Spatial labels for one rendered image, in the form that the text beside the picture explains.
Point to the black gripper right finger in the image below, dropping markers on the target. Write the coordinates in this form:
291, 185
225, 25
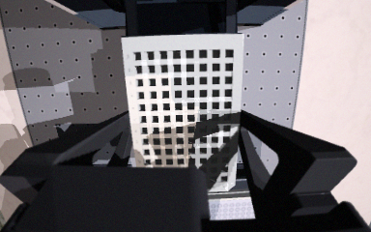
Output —
306, 164

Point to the white well plate with black square wells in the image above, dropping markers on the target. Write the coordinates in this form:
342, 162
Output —
187, 86

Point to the white multi-well plate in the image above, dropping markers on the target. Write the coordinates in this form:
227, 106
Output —
231, 204

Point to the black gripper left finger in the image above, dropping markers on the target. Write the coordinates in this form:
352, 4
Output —
79, 147

